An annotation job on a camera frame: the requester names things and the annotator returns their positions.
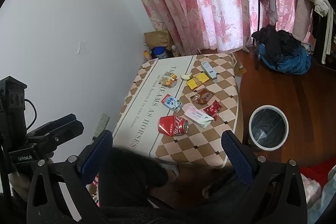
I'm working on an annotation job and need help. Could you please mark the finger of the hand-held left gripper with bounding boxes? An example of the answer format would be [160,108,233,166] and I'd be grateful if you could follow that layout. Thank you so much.
[28,121,85,147]
[27,114,77,138]

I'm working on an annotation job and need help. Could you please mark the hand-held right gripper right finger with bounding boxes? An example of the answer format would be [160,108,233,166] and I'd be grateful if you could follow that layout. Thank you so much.
[221,131,308,224]

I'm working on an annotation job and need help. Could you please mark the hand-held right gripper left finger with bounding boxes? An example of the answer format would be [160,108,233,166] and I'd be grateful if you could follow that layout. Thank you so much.
[26,130,114,224]

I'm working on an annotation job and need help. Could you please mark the round white trash bin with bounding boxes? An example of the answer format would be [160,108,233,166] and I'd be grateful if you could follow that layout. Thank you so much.
[248,105,289,152]

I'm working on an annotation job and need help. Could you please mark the dark plastic bin liner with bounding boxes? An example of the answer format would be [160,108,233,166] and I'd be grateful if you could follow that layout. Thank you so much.
[251,108,286,146]

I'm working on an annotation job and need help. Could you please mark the red snack packet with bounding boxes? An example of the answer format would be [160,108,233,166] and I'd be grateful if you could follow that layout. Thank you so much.
[203,100,223,122]

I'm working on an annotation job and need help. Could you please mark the crushed red soda can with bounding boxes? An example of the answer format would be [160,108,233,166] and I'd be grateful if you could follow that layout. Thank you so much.
[158,115,189,137]

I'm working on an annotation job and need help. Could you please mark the blue white milk carton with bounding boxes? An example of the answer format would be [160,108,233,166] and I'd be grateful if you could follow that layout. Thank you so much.
[161,93,183,113]

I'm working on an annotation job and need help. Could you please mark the white blue box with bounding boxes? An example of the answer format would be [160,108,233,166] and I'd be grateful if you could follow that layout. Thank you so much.
[201,61,218,80]

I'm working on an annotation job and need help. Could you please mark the orange yellow snack packet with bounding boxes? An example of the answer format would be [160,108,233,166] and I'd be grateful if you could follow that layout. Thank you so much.
[159,71,179,88]

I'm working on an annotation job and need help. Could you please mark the person's dark trouser leg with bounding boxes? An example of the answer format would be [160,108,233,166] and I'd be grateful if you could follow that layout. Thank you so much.
[98,147,181,224]

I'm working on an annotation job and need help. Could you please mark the white tissue packet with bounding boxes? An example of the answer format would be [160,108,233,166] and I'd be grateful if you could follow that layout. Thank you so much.
[184,106,215,129]

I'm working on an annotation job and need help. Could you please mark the brown snack packet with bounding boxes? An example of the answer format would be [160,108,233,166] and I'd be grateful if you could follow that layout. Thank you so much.
[190,89,215,105]

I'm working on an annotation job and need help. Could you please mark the checkered printed tablecloth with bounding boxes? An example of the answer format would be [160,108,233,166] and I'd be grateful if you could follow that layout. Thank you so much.
[112,53,243,169]

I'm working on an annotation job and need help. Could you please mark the pink checked cloth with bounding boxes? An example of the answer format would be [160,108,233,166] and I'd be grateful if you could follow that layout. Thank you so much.
[299,174,322,209]

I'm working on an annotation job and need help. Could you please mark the red cloth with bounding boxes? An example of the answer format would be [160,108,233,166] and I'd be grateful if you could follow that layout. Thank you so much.
[300,158,336,188]

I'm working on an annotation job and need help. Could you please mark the brown green under cloth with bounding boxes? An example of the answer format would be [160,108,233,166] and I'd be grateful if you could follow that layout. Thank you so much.
[231,52,248,75]

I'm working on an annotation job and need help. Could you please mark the light blue cloth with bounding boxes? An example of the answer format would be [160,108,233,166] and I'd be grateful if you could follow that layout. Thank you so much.
[307,166,336,224]

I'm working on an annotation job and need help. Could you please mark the black clothes pile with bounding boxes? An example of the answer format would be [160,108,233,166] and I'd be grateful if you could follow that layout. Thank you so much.
[251,25,301,62]

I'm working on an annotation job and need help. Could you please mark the blue lid jar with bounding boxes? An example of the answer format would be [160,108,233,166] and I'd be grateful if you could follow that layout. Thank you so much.
[153,47,169,59]

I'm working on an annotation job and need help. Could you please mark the brown paper bag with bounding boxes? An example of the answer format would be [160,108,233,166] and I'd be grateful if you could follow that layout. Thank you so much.
[143,30,172,54]

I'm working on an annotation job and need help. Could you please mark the black clothes rack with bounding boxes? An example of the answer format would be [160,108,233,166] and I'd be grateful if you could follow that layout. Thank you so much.
[251,0,264,70]

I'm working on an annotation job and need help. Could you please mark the black white striped clothes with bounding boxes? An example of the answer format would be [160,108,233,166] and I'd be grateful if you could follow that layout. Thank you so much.
[312,7,336,65]

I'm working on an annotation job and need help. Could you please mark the pink floral hanging cloth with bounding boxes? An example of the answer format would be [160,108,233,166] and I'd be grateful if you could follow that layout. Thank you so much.
[275,0,297,33]

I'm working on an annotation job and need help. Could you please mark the pink floral curtain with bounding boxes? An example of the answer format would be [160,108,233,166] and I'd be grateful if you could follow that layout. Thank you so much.
[113,0,263,57]

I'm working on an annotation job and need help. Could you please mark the pink fuzzy robe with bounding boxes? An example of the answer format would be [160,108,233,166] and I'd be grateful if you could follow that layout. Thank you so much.
[293,0,315,41]

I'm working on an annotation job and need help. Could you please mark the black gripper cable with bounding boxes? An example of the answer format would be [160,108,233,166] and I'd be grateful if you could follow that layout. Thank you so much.
[25,99,37,133]

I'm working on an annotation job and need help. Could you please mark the white wall socket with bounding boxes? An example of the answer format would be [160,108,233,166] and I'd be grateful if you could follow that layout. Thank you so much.
[94,113,110,137]

